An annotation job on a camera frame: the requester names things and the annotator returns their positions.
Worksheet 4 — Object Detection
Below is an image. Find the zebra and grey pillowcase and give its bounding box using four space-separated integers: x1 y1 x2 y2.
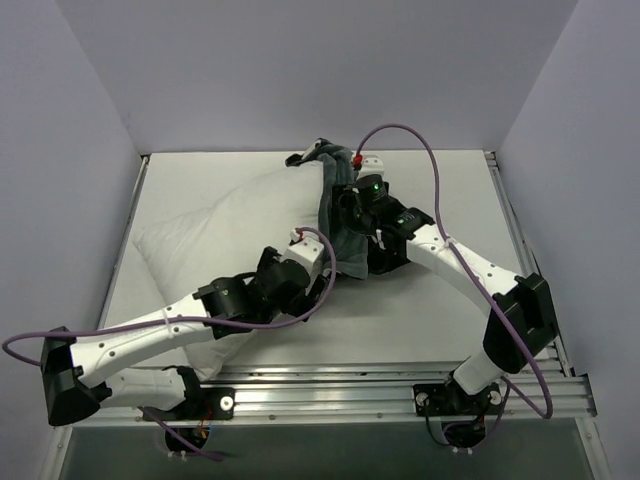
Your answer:
284 136 401 282

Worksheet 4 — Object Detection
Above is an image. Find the white pillow insert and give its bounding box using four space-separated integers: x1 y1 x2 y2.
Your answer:
132 160 331 384

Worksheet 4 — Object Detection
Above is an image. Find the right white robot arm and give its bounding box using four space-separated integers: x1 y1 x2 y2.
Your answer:
331 174 558 413

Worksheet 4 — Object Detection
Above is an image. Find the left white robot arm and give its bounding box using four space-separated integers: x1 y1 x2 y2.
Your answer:
41 238 329 426

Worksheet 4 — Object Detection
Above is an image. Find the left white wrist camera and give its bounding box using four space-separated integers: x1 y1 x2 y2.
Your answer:
283 229 325 274

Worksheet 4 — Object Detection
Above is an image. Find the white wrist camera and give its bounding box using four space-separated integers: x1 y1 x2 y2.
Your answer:
283 229 325 274
351 154 385 181

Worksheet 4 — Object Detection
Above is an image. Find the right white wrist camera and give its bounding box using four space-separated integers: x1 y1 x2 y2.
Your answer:
351 154 385 181

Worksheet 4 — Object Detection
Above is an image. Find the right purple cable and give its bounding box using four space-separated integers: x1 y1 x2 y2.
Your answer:
355 123 554 420

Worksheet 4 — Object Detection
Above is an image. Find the aluminium front rail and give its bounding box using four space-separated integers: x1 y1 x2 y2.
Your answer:
64 357 597 427

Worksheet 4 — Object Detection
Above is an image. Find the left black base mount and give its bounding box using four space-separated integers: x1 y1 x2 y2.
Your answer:
142 386 236 422

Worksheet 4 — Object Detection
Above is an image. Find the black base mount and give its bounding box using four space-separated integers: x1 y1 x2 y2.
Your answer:
142 386 236 422
412 381 503 417

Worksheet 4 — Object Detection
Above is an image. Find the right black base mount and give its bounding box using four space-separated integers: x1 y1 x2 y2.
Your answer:
412 381 503 417

